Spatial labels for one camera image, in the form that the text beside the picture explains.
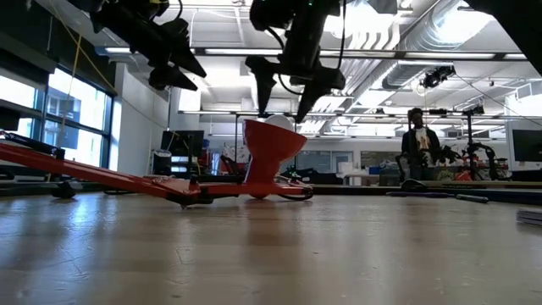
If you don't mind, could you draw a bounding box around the black trash bin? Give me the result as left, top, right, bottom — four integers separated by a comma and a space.
151, 148, 173, 177

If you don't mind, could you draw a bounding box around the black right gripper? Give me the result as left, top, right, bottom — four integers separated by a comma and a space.
245, 0, 347, 125

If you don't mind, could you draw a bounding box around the white lightbulb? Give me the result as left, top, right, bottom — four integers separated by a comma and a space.
263, 114, 295, 132

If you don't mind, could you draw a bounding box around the yellow cable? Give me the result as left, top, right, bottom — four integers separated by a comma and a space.
47, 0, 119, 141

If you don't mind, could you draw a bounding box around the long ceiling light strip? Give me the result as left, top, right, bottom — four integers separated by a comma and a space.
95, 45, 542, 62

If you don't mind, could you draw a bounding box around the purple pen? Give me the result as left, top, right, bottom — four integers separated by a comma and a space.
385, 191, 455, 199

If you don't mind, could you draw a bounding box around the black lamp power cord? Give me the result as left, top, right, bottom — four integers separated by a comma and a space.
277, 186, 316, 202

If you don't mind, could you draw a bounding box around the black pen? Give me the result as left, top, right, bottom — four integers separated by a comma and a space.
455, 193, 490, 205

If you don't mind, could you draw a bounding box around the silver ventilation duct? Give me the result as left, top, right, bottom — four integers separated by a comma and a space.
380, 0, 482, 91

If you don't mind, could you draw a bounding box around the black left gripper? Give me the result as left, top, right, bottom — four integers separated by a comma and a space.
91, 10, 208, 92

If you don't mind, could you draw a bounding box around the large glass window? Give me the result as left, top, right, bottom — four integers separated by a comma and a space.
0, 63, 115, 170

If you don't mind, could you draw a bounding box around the black computer monitor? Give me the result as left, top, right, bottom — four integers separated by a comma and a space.
160, 130, 206, 159
511, 128, 542, 164

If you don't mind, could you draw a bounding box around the black background robot station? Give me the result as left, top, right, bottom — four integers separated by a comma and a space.
440, 105, 512, 182

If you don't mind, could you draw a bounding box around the red desk lamp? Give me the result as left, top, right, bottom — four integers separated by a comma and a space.
0, 119, 315, 210

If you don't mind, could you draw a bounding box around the black aluminium frame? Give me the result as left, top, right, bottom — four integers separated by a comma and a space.
0, 177, 542, 207

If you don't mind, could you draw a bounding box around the standing person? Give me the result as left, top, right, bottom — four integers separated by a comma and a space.
400, 107, 442, 182

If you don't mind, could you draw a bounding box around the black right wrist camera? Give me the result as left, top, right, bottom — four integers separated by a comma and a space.
248, 0, 296, 32

